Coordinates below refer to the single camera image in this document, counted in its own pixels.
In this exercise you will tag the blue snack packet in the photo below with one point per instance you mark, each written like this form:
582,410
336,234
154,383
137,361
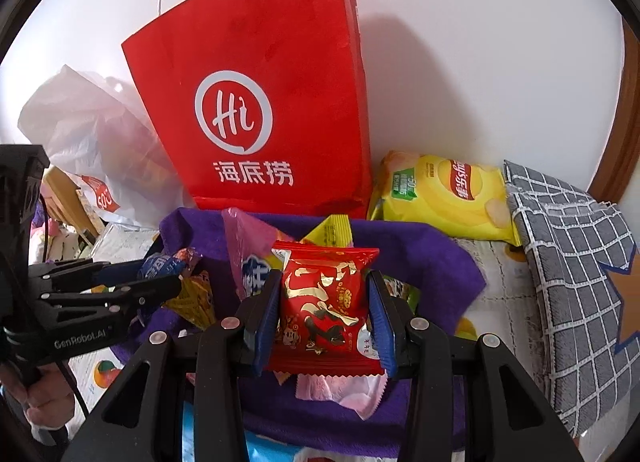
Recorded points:
160,264

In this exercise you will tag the pink and yellow snack bag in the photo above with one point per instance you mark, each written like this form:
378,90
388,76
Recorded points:
245,242

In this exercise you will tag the yellow chips bag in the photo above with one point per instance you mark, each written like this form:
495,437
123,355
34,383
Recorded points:
450,207

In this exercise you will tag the red and gold snack packet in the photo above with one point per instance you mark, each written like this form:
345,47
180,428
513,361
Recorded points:
320,302

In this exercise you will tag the wooden furniture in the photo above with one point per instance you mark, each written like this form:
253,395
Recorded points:
65,197

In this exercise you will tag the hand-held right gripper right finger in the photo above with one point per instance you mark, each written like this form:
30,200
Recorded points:
381,327

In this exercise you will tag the red paper bag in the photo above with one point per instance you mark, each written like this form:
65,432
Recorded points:
300,91

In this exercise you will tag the small pink snack packet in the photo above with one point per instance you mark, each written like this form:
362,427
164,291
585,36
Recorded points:
345,389

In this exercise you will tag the person's left hand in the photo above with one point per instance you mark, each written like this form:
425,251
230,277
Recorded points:
45,397

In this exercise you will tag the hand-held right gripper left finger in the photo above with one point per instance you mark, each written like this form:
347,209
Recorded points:
265,322

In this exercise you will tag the grey checked star cloth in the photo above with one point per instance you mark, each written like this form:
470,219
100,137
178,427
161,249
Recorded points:
565,267

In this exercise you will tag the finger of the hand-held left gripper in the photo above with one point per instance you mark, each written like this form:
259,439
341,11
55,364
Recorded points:
125,297
90,271

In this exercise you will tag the green snack packet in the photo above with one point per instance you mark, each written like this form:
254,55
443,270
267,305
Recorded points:
405,294

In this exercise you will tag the blue tissue pack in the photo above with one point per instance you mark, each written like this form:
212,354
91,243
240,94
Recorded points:
265,449

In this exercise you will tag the lattice print snack packet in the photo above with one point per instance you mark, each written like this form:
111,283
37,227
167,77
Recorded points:
195,302

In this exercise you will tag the pink plush toy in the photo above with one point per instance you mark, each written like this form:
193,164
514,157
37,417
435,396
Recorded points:
47,228

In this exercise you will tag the brown wooden door frame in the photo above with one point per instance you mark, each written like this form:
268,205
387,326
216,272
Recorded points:
625,141

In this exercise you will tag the purple towel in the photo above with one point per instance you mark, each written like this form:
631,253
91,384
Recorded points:
425,252

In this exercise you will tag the white plastic bag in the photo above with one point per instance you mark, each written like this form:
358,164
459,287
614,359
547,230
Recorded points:
75,116

